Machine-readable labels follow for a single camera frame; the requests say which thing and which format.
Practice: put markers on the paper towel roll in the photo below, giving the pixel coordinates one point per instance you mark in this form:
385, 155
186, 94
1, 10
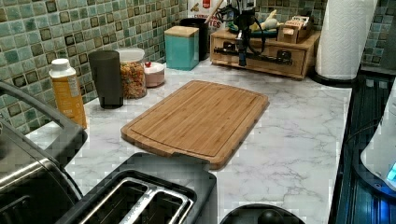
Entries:
345, 28

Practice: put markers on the teal canister with wooden lid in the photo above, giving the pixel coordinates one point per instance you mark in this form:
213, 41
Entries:
181, 47

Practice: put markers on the black round lid with knob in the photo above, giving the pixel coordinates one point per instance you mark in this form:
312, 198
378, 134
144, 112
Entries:
259, 213

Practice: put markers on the white red food box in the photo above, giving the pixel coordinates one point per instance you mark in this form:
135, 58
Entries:
202, 9

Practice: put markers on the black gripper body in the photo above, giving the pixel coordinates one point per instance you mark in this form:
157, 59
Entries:
244, 17

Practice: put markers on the pink ceramic sugar pot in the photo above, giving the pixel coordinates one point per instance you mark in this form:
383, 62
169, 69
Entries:
154, 74

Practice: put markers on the glass jar with cereal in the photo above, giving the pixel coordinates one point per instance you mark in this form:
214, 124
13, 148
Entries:
132, 73

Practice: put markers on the yellow bottle with white cap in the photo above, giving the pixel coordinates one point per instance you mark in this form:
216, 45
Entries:
67, 91

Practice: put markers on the black toaster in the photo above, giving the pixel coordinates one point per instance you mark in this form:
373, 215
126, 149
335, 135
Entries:
149, 189

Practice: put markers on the black cylindrical container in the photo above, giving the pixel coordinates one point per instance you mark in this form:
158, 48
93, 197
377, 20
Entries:
105, 67

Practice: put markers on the bamboo cutting board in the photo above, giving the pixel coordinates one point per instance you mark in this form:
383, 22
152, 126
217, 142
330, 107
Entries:
202, 119

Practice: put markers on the dark bronze drawer handle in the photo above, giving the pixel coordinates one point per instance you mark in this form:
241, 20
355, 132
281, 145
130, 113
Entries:
282, 56

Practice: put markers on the small wooden box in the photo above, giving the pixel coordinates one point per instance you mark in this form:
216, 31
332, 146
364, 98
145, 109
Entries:
295, 30

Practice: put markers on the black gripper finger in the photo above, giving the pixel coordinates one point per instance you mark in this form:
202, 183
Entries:
246, 50
241, 51

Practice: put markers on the wooden drawer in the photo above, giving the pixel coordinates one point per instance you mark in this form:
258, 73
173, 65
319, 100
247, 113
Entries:
301, 60

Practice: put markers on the wooden drawer cabinet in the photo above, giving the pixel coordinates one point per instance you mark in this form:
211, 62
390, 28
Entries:
309, 43

